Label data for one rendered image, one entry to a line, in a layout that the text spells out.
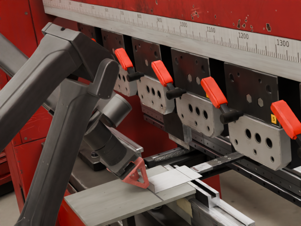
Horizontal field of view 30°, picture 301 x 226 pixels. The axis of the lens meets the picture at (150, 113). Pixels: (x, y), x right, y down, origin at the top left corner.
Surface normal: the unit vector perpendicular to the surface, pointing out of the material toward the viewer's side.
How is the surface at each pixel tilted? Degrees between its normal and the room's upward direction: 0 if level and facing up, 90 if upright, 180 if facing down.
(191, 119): 90
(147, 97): 90
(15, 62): 68
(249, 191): 0
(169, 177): 0
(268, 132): 90
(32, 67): 33
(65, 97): 63
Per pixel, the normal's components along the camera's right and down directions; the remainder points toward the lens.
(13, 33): 0.44, 0.23
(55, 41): -0.29, -0.60
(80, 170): -0.14, -0.94
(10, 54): 0.30, -0.20
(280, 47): -0.89, 0.25
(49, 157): -0.54, -0.12
